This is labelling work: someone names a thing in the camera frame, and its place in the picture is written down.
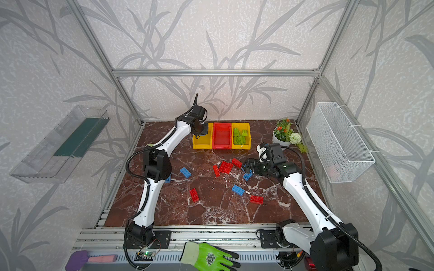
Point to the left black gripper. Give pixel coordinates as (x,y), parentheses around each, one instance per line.
(205,132)

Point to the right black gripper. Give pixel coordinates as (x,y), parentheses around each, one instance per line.
(248,161)

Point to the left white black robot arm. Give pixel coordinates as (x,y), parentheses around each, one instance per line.
(157,169)

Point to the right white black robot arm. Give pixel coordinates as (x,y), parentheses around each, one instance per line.
(331,244)

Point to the red lego top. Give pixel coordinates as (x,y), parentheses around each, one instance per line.
(237,163)

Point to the red lego center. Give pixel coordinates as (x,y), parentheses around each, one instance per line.
(225,167)

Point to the left yellow bin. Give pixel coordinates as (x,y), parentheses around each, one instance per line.
(203,141)

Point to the yellow bin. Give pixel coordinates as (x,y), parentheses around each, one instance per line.
(203,141)
(248,144)

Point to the red middle bin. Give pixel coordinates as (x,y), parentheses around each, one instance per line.
(222,136)

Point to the right yellow bin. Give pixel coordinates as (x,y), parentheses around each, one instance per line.
(248,144)

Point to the red lego upright narrow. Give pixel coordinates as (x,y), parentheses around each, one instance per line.
(216,171)

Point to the red lego front right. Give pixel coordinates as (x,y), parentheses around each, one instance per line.
(256,199)

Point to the white potted flower plant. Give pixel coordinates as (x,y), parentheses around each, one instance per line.
(286,136)

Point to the red lego front left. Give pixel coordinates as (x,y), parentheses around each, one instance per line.
(194,195)

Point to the green work glove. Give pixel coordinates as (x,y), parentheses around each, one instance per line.
(205,257)

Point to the red metallic tool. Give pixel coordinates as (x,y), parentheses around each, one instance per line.
(309,265)

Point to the green circuit board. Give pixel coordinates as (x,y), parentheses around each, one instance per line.
(147,256)

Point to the purple pink brush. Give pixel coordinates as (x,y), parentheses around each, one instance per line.
(79,258)

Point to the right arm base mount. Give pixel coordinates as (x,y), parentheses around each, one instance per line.
(271,238)

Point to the white wire mesh basket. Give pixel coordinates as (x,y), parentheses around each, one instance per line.
(341,150)

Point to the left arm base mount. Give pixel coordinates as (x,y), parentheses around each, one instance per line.
(137,237)

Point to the clear plastic wall shelf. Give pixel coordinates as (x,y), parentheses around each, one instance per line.
(54,159)

